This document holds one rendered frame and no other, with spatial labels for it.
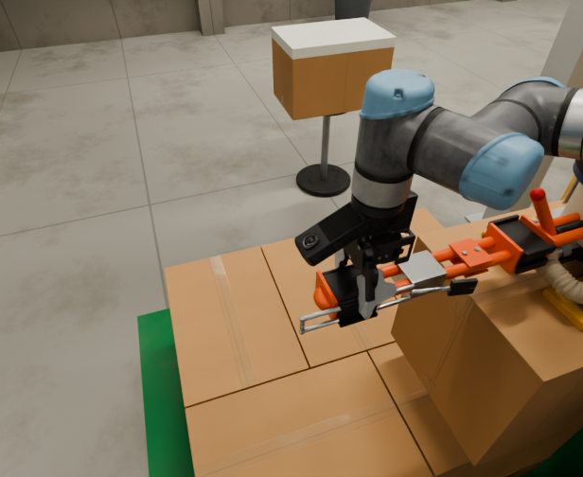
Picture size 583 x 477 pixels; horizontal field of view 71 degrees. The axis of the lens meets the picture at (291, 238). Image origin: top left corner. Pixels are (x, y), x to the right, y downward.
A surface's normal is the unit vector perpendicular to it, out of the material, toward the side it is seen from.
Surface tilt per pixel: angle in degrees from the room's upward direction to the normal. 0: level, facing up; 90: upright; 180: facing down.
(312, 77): 90
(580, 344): 1
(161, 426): 0
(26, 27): 90
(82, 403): 0
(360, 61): 90
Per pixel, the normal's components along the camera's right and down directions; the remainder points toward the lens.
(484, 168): -0.60, 0.17
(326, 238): -0.40, -0.51
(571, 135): -0.71, 0.42
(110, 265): 0.00, -0.73
